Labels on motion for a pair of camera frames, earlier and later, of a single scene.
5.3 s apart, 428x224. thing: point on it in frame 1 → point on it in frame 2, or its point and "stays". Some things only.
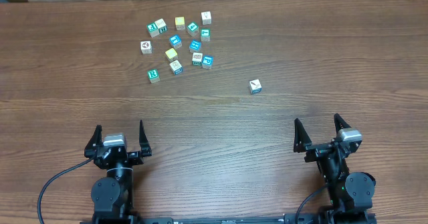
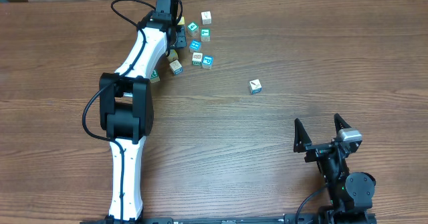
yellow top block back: x=180 y=23 stays
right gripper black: x=303 y=143 stays
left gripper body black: x=134 y=157 → x=180 y=36
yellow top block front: x=171 y=55 stays
